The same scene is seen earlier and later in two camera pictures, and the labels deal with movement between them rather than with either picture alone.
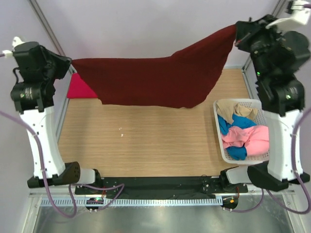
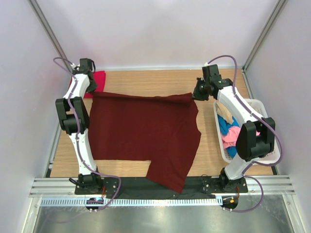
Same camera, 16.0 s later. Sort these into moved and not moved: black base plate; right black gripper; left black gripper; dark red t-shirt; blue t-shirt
Moved: left black gripper; right black gripper; dark red t-shirt
Not moved: blue t-shirt; black base plate
